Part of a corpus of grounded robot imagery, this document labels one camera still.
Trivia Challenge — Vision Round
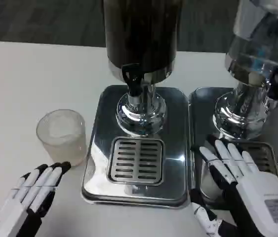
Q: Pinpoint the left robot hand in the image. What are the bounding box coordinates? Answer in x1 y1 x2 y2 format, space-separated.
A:
0 161 72 237

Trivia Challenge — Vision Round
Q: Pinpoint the clear ribbed glass cup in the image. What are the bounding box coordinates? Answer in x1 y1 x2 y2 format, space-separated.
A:
36 109 88 166

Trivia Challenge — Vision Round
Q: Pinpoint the steel drip tray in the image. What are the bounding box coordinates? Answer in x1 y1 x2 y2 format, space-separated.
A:
81 85 191 207
188 86 278 207

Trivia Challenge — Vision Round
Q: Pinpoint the steel slotted drip grid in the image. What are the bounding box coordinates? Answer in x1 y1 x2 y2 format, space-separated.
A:
237 142 278 173
107 137 165 185

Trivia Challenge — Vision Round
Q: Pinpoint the clear drink dispenser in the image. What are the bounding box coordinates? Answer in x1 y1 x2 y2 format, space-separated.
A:
212 0 278 141

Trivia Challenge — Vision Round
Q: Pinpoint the dark drink dispenser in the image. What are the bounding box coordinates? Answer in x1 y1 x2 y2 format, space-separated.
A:
103 0 183 136

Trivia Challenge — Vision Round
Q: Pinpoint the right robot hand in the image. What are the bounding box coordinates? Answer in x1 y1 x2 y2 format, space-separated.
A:
190 139 278 237

